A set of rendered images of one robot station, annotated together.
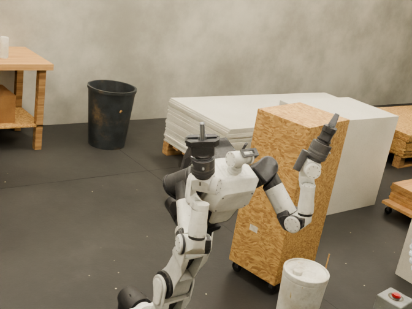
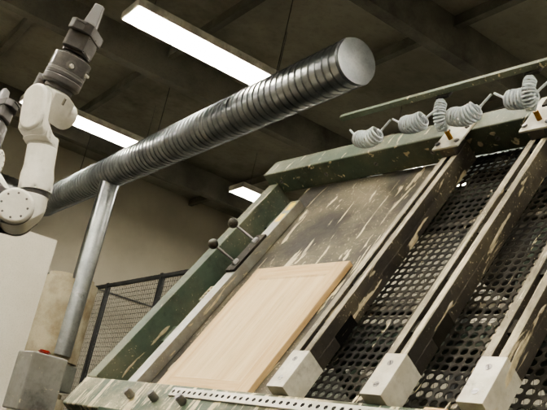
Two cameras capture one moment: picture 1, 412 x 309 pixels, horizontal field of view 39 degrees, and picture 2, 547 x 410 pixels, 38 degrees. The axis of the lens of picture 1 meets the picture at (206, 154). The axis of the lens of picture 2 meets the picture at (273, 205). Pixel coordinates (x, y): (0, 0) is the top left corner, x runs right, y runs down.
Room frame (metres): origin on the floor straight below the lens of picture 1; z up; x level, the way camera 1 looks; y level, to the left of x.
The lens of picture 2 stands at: (1.27, 1.57, 0.72)
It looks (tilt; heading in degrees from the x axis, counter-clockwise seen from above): 18 degrees up; 278
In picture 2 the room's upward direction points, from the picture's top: 12 degrees clockwise
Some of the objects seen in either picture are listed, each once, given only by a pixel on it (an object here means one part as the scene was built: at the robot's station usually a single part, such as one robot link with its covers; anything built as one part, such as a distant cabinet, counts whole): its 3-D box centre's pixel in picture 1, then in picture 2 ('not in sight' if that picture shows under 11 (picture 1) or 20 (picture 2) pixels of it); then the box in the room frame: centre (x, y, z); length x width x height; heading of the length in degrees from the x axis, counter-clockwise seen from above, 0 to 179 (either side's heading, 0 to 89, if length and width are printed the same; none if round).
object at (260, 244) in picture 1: (286, 197); not in sight; (3.89, -0.61, 0.63); 0.50 x 0.42 x 1.25; 140
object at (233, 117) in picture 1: (278, 133); not in sight; (6.48, -0.78, 0.31); 2.46 x 1.04 x 0.63; 130
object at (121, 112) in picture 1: (109, 115); not in sight; (6.08, 1.10, 0.33); 0.52 x 0.52 x 0.65
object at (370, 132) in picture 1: (328, 154); not in sight; (5.52, -1.19, 0.48); 1.00 x 0.64 x 0.95; 130
